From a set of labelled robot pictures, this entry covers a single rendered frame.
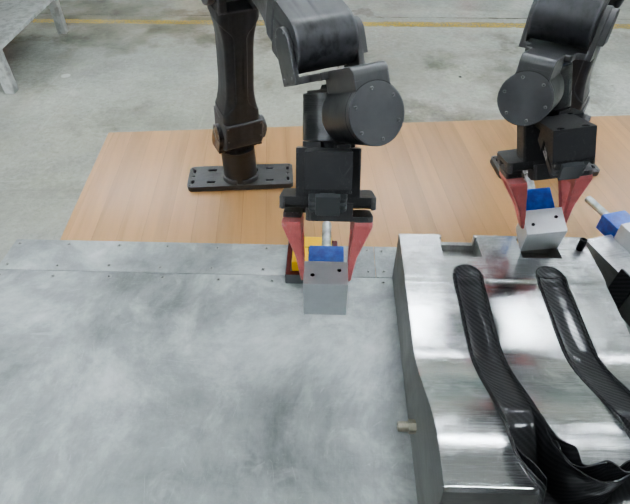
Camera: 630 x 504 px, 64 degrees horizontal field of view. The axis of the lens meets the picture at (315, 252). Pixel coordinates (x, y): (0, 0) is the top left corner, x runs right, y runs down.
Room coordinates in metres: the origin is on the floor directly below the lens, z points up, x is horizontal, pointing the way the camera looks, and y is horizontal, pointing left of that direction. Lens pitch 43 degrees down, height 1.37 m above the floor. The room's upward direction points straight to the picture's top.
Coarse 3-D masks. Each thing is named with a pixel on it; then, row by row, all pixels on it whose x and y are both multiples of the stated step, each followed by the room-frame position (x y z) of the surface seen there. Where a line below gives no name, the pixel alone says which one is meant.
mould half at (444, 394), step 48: (432, 240) 0.53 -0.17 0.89; (480, 240) 0.53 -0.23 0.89; (576, 240) 0.53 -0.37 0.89; (432, 288) 0.44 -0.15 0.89; (528, 288) 0.44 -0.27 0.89; (576, 288) 0.44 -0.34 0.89; (432, 336) 0.37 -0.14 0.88; (528, 336) 0.37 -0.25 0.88; (624, 336) 0.37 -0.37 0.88; (432, 384) 0.29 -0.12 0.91; (480, 384) 0.29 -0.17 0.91; (528, 384) 0.29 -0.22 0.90; (576, 384) 0.29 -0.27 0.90; (624, 384) 0.29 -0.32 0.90; (432, 432) 0.23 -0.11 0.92; (480, 432) 0.22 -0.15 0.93; (576, 432) 0.22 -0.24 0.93; (624, 432) 0.22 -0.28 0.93; (432, 480) 0.20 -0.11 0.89; (480, 480) 0.18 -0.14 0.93; (528, 480) 0.18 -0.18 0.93
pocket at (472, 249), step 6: (474, 240) 0.54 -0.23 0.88; (444, 246) 0.54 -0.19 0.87; (450, 246) 0.54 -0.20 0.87; (456, 246) 0.54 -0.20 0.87; (462, 246) 0.54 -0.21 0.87; (468, 246) 0.54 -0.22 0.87; (474, 246) 0.54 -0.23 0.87; (444, 252) 0.54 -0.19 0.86; (450, 252) 0.54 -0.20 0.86; (456, 252) 0.54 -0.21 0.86; (462, 252) 0.54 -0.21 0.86; (468, 252) 0.54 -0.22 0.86; (474, 252) 0.53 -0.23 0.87; (480, 252) 0.51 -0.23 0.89
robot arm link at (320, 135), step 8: (320, 88) 0.51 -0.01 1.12; (304, 96) 0.49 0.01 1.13; (312, 96) 0.48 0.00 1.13; (320, 96) 0.47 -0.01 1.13; (304, 104) 0.49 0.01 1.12; (312, 104) 0.48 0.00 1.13; (320, 104) 0.47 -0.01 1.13; (304, 112) 0.48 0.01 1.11; (312, 112) 0.47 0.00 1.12; (320, 112) 0.47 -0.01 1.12; (304, 120) 0.48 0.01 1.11; (312, 120) 0.47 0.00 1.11; (320, 120) 0.46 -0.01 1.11; (304, 128) 0.47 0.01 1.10; (312, 128) 0.46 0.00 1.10; (320, 128) 0.46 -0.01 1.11; (304, 136) 0.47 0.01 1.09; (312, 136) 0.46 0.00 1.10; (320, 136) 0.46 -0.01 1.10; (328, 136) 0.45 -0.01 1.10; (328, 144) 0.46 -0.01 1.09
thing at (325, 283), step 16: (320, 256) 0.44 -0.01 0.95; (336, 256) 0.44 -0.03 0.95; (304, 272) 0.40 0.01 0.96; (320, 272) 0.40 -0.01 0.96; (336, 272) 0.40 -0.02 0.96; (304, 288) 0.38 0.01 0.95; (320, 288) 0.38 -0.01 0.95; (336, 288) 0.38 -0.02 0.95; (304, 304) 0.38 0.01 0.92; (320, 304) 0.38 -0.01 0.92; (336, 304) 0.38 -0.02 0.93
